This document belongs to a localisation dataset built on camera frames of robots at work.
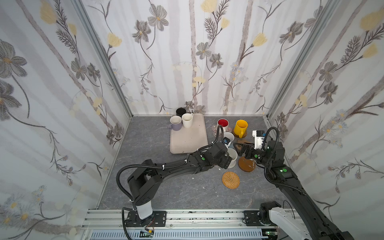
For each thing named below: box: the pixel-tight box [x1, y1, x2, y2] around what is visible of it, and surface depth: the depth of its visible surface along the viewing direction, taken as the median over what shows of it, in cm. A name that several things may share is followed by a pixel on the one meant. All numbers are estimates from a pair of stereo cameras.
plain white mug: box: [181, 113, 194, 129], surface depth 110 cm
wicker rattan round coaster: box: [222, 171, 241, 190], surface depth 90 cm
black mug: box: [176, 107, 187, 118], surface depth 113 cm
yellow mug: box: [234, 119, 249, 139], surface depth 104 cm
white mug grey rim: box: [168, 115, 182, 131], surface depth 110 cm
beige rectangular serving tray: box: [170, 113, 209, 154], surface depth 112 cm
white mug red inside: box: [217, 118, 230, 133], surface depth 110 cm
